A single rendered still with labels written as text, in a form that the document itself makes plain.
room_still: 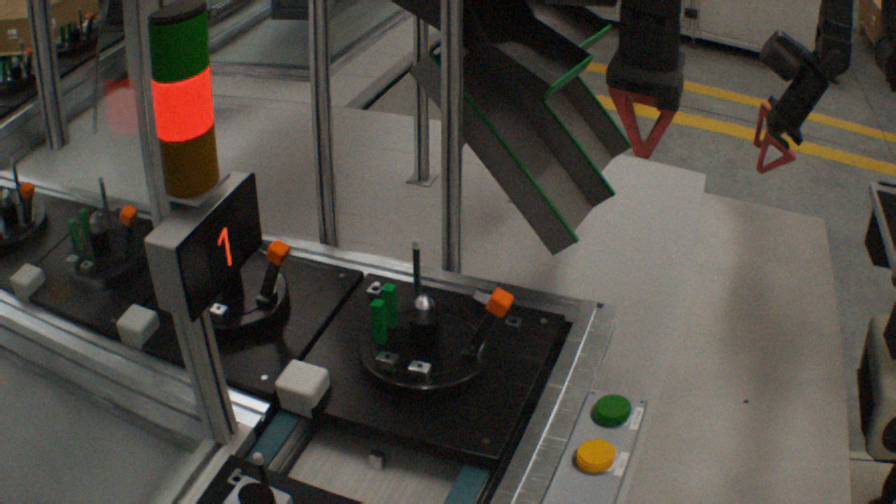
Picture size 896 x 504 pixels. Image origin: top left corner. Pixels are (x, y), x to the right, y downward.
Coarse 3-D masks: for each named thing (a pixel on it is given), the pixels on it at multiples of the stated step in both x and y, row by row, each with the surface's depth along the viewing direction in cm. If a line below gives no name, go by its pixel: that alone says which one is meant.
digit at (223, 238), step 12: (228, 216) 67; (216, 228) 66; (228, 228) 67; (216, 240) 66; (228, 240) 68; (216, 252) 66; (228, 252) 68; (240, 252) 70; (216, 264) 67; (228, 264) 68; (216, 276) 67; (228, 276) 69; (216, 288) 67
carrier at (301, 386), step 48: (384, 288) 91; (432, 288) 102; (336, 336) 95; (384, 336) 91; (432, 336) 89; (528, 336) 95; (288, 384) 85; (336, 384) 88; (384, 384) 87; (432, 384) 86; (480, 384) 89; (528, 384) 89; (384, 432) 83; (432, 432) 83; (480, 432) 83
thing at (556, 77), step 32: (416, 0) 95; (480, 0) 105; (512, 0) 103; (480, 32) 93; (512, 32) 102; (544, 32) 103; (512, 64) 94; (544, 64) 99; (576, 64) 102; (544, 96) 94
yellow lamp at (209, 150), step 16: (160, 144) 61; (176, 144) 60; (192, 144) 61; (208, 144) 62; (176, 160) 61; (192, 160) 61; (208, 160) 62; (176, 176) 62; (192, 176) 62; (208, 176) 63; (176, 192) 63; (192, 192) 63
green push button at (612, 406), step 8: (600, 400) 86; (608, 400) 86; (616, 400) 86; (624, 400) 86; (600, 408) 85; (608, 408) 85; (616, 408) 85; (624, 408) 85; (600, 416) 84; (608, 416) 84; (616, 416) 84; (624, 416) 84; (608, 424) 84; (616, 424) 84
